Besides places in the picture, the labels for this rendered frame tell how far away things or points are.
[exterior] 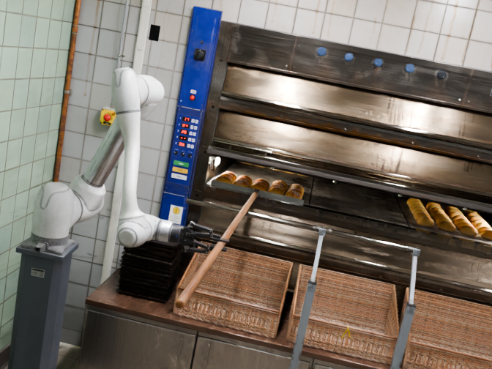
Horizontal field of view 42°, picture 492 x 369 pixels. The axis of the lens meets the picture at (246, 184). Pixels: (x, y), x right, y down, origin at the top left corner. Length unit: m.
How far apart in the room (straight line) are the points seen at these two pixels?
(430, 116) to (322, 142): 0.59
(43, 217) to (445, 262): 2.19
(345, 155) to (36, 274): 1.75
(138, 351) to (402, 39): 2.15
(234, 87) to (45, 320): 1.59
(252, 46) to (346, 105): 0.61
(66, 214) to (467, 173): 2.12
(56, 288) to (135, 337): 0.72
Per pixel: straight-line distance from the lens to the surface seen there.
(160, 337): 3.43
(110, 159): 2.88
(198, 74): 3.61
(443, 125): 3.63
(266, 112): 3.60
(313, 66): 3.58
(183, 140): 3.66
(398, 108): 3.60
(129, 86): 2.62
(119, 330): 3.48
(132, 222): 2.49
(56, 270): 2.86
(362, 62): 3.58
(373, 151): 3.62
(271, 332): 3.36
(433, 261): 3.78
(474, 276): 3.83
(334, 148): 3.60
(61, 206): 2.80
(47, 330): 2.98
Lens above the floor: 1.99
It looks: 12 degrees down
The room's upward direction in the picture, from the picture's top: 11 degrees clockwise
